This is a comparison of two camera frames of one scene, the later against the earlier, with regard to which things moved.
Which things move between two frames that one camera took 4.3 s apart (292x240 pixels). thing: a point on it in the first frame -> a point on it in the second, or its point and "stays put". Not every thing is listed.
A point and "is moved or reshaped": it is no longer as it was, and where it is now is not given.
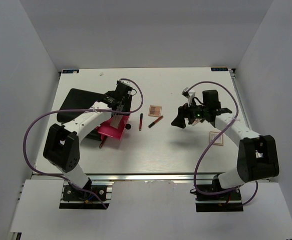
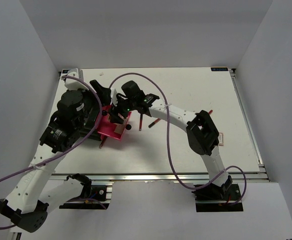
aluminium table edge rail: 128,177 stays put
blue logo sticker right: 219,69 stays put
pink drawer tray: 106,129 stays put
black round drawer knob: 128,126 stays put
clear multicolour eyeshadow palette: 196,121 is moved or reshaped
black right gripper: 183,111 -> 115,117
